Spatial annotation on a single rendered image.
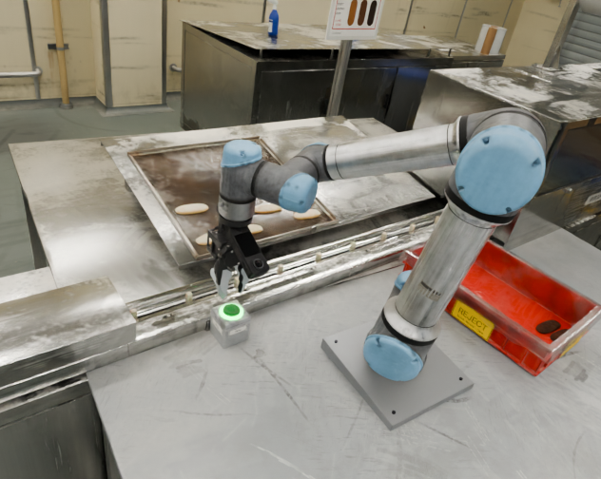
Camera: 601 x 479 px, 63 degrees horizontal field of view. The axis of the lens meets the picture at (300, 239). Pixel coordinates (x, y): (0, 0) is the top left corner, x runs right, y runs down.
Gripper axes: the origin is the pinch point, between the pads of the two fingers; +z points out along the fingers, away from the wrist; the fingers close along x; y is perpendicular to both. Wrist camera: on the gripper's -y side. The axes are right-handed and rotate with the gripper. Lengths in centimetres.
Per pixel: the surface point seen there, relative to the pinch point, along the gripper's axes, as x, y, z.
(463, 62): -409, 235, 22
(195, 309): 5.1, 7.8, 9.2
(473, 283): -78, -16, 13
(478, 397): -41, -45, 13
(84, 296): 27.8, 16.9, 3.4
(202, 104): -120, 243, 50
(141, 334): 19.4, 5.8, 9.2
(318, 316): -24.1, -5.0, 13.4
